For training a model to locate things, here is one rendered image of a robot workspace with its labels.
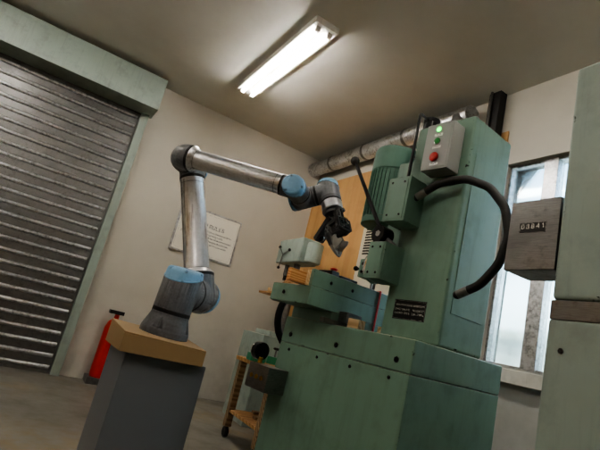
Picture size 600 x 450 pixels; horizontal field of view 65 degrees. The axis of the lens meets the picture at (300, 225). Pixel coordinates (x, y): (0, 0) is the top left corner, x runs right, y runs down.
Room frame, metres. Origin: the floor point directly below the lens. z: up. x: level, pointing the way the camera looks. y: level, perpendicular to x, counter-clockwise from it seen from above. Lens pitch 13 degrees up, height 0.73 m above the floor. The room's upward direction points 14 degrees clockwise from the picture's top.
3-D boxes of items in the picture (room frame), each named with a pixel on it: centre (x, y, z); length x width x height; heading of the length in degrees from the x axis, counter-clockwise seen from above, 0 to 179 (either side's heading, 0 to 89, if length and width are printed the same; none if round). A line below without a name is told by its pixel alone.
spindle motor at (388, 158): (1.70, -0.31, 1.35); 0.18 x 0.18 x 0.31
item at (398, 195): (1.44, -0.31, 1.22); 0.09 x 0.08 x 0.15; 35
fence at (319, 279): (1.66, -0.32, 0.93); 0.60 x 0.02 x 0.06; 125
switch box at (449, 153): (1.36, -0.38, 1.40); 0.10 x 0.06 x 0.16; 35
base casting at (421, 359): (1.60, -0.38, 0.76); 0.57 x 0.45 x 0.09; 35
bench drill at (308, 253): (4.14, -0.07, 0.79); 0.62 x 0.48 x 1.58; 26
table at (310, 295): (1.78, -0.24, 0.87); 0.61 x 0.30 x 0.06; 125
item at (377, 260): (1.46, -0.29, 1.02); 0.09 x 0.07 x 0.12; 125
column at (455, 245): (1.46, -0.48, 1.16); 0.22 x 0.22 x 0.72; 35
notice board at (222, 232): (4.50, 0.85, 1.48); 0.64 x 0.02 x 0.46; 118
